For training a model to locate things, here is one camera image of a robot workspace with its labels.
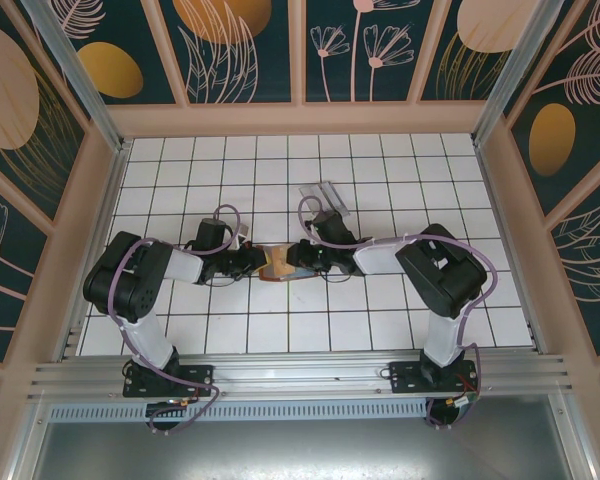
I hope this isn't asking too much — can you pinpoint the brown leather card holder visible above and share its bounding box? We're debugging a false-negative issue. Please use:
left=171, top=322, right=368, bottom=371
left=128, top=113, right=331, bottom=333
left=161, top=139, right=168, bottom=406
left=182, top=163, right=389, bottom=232
left=257, top=243, right=317, bottom=284

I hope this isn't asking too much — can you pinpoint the steel sheet panel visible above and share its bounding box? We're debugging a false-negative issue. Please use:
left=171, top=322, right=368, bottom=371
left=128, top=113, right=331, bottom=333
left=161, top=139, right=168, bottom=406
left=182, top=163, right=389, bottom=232
left=9, top=394, right=591, bottom=480

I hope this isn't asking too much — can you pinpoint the green circuit board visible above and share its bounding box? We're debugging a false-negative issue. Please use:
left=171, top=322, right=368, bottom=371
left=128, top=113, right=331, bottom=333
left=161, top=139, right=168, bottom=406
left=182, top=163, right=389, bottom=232
left=447, top=392, right=476, bottom=419

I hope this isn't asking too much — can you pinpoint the aluminium mounting rail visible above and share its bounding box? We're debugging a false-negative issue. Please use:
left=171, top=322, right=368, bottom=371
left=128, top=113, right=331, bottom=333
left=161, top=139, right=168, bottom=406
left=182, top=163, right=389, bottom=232
left=27, top=353, right=575, bottom=401

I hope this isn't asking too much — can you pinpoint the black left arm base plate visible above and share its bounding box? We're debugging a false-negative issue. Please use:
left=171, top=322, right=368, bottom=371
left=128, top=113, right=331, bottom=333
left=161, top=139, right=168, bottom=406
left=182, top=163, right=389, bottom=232
left=122, top=363, right=216, bottom=399

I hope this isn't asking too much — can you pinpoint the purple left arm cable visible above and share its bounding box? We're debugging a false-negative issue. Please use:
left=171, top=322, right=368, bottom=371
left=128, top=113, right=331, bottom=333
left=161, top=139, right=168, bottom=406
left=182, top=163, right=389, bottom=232
left=107, top=203, right=241, bottom=434

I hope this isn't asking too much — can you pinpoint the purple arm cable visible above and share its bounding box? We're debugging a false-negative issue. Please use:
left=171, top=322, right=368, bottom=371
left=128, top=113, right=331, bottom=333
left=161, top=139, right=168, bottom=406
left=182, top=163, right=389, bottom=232
left=298, top=195, right=504, bottom=432
left=107, top=203, right=241, bottom=434

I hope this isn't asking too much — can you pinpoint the slotted grey cable duct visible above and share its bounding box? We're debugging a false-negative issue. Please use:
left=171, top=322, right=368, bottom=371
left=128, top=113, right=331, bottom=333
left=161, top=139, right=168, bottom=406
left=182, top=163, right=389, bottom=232
left=47, top=401, right=430, bottom=422

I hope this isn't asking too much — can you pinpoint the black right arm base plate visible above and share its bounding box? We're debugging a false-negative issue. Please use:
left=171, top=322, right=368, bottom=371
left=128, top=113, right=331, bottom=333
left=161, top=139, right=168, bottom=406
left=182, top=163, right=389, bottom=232
left=388, top=359, right=481, bottom=396

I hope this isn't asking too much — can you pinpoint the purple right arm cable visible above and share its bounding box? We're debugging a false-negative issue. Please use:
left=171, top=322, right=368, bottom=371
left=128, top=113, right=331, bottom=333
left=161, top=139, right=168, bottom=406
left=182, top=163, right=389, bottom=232
left=298, top=195, right=504, bottom=432

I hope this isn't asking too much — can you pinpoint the aluminium frame post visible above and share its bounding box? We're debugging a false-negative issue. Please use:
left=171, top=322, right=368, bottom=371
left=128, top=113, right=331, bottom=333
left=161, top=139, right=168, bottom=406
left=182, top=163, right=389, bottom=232
left=19, top=0, right=132, bottom=154
left=471, top=0, right=574, bottom=147

